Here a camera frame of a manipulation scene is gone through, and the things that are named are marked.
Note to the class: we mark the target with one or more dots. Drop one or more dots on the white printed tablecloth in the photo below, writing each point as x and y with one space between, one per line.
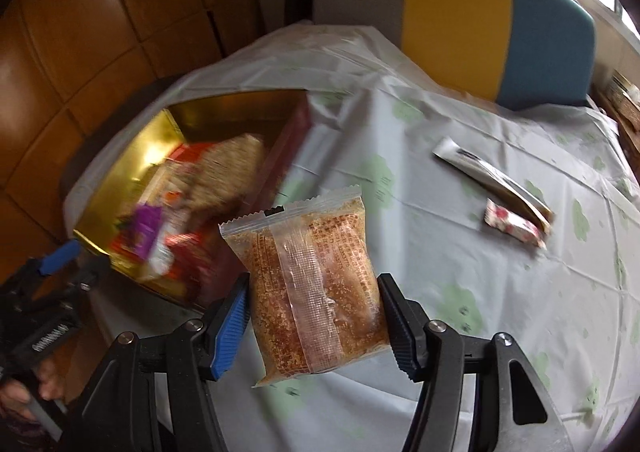
450 257

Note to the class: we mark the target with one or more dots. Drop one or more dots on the maroon box with gold interior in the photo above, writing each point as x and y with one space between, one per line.
210 117

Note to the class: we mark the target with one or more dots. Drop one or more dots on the clear brown pastry packet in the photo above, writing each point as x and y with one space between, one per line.
310 282

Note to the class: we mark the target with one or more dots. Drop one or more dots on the long white gold stick packet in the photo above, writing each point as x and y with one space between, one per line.
475 164

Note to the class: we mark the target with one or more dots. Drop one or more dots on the rose print snack packet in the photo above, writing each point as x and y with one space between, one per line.
515 224

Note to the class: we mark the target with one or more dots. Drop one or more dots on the person's left hand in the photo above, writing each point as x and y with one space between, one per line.
50 379

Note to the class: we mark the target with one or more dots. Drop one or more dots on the green yellow cracker packet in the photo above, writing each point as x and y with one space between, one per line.
225 167

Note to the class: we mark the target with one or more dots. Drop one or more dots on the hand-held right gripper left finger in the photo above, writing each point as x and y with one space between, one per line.
230 332

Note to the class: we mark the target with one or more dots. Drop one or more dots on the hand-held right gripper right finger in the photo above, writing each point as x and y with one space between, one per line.
400 332

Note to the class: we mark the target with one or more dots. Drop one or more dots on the red white cracker packet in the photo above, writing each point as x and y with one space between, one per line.
195 254

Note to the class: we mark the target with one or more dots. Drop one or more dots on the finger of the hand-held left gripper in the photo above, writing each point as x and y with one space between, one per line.
90 274
60 257

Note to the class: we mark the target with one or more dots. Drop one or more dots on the grey yellow blue chair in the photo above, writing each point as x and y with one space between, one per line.
450 17

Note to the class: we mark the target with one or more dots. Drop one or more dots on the person's dark printed clothing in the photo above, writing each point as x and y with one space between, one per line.
10 434

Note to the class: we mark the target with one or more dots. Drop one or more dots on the purple snack packet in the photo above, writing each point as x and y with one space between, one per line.
146 227

